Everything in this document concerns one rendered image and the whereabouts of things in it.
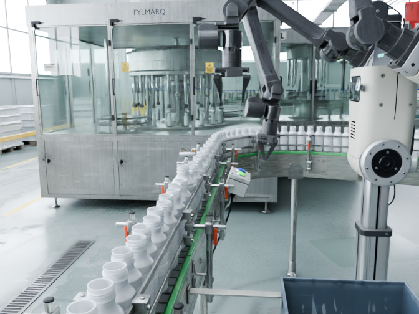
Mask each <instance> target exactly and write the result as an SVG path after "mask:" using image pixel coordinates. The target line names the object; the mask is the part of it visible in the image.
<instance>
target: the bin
mask: <svg viewBox="0 0 419 314"><path fill-rule="evenodd" d="M280 283H281V291H280V292H267V291H252V290H223V289H208V288H191V286H190V284H189V286H188V289H187V300H188V304H189V303H190V299H191V295H219V296H233V297H261V298H280V299H281V301H280V303H281V314H419V297H418V296H417V294H416V293H415V292H414V291H413V289H412V288H411V287H410V286H409V284H408V283H407V282H400V281H383V280H352V279H335V278H304V277H280Z"/></svg>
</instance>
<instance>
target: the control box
mask: <svg viewBox="0 0 419 314"><path fill-rule="evenodd" d="M238 171H239V170H238V168H235V167H233V166H232V167H231V171H230V172H229V175H228V178H227V180H226V184H233V185H234V188H228V192H229V198H228V201H227V202H226V204H225V205H224V210H226V208H227V207H228V206H229V204H230V207H229V212H228V216H227V218H226V223H227V221H228V218H229V214H230V212H231V206H232V203H233V198H235V195H238V196H241V197H244V195H245V194H246V191H247V188H248V185H249V183H250V173H249V172H246V171H245V172H243V173H244V174H245V175H244V176H243V175H241V174H238V173H237V172H238ZM219 218H220V212H219V213H218V215H217V216H216V217H215V219H214V217H213V220H218V219H219ZM225 225H226V224H225ZM217 245H218V244H217ZM217 245H215V247H214V249H213V254H214V252H215V249H216V246H217Z"/></svg>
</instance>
